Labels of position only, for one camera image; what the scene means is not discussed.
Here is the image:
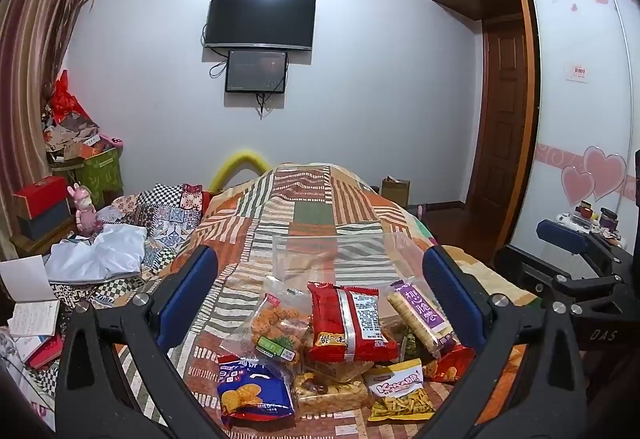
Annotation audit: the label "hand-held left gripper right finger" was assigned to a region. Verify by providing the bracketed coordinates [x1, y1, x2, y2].
[422, 244, 588, 439]

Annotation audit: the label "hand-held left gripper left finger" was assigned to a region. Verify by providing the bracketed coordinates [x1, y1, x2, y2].
[55, 244, 221, 439]

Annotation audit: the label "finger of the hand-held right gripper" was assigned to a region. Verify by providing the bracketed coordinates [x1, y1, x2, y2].
[537, 218, 639, 278]
[494, 244, 624, 306]

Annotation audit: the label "purple rice cracker packet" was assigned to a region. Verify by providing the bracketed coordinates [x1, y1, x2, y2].
[387, 276, 456, 355]

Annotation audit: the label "red orange chip packet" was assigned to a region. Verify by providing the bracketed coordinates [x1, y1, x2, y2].
[422, 344, 476, 385]

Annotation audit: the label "clear bag of fried snacks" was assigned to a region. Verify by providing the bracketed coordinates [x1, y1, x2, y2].
[220, 291, 313, 370]

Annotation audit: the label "clear plastic container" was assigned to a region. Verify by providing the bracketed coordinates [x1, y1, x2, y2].
[272, 233, 436, 301]

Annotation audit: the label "yellow white snack packet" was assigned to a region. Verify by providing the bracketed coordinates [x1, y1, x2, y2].
[362, 358, 436, 422]

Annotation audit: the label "red snack packet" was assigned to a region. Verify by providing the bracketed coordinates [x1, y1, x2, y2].
[306, 281, 398, 364]

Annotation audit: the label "blue cracker packet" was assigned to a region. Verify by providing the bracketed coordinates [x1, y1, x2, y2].
[216, 354, 296, 430]

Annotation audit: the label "clear date candy packet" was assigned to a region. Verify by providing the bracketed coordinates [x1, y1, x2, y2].
[292, 359, 376, 417]

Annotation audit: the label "white stickered case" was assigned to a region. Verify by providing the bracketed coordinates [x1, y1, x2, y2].
[557, 202, 628, 247]

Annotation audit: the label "green small snack packet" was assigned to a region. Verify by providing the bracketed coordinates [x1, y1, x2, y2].
[400, 326, 426, 362]

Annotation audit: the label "checkered patchwork quilt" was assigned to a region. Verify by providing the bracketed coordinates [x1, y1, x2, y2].
[50, 183, 211, 320]

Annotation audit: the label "white cloth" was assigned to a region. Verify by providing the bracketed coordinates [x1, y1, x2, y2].
[45, 224, 148, 284]

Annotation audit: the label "white sliding door pink hearts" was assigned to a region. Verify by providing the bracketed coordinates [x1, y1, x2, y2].
[505, 0, 640, 250]

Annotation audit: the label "cardboard box on floor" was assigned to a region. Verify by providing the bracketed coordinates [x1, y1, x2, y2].
[381, 176, 411, 210]

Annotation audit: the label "yellow foam tube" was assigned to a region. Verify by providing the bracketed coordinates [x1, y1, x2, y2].
[210, 149, 271, 192]

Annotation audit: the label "brown wooden door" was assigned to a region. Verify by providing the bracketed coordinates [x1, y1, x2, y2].
[470, 16, 532, 220]

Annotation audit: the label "pink bear figure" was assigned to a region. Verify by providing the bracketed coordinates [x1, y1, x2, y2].
[67, 183, 103, 236]

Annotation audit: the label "green gift bag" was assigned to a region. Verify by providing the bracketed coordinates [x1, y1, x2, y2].
[52, 149, 123, 205]

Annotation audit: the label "grey box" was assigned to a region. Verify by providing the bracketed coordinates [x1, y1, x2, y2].
[17, 202, 76, 241]

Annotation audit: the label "red book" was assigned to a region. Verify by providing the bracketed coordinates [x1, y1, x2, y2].
[25, 334, 66, 370]

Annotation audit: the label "open white notebook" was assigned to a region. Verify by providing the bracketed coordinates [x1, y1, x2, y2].
[0, 255, 61, 337]

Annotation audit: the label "red box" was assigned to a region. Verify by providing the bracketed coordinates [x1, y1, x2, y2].
[13, 176, 68, 220]

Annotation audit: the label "brown patterned paper bag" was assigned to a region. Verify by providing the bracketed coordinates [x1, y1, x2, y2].
[47, 112, 101, 151]

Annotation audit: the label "red plastic bag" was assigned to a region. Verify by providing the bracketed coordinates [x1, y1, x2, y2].
[50, 69, 91, 120]

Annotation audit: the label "striped brown curtain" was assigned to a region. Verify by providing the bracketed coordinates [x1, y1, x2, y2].
[0, 0, 103, 260]

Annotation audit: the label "small black wall monitor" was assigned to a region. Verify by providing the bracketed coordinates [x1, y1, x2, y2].
[225, 49, 289, 94]

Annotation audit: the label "black wall television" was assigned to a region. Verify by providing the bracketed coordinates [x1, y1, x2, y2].
[202, 0, 317, 52]

